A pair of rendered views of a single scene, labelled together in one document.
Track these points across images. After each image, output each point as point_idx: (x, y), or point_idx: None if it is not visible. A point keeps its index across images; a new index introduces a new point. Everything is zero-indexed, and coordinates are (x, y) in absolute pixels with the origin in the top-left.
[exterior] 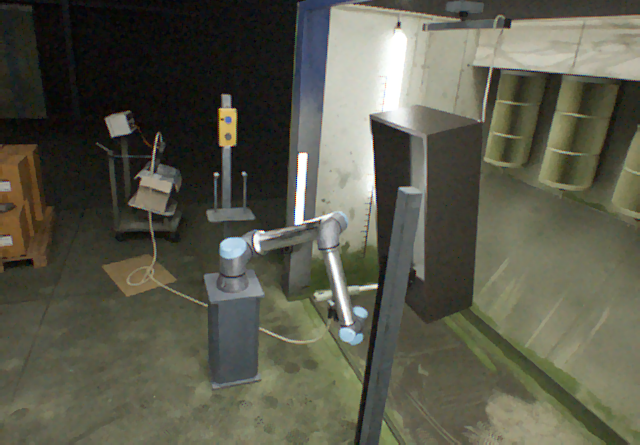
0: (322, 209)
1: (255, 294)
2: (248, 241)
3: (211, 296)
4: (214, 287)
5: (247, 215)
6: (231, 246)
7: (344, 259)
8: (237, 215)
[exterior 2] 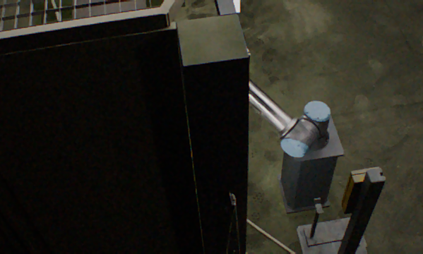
0: (191, 245)
1: None
2: (302, 121)
3: (330, 121)
4: (330, 132)
5: (306, 231)
6: (318, 104)
7: None
8: (320, 230)
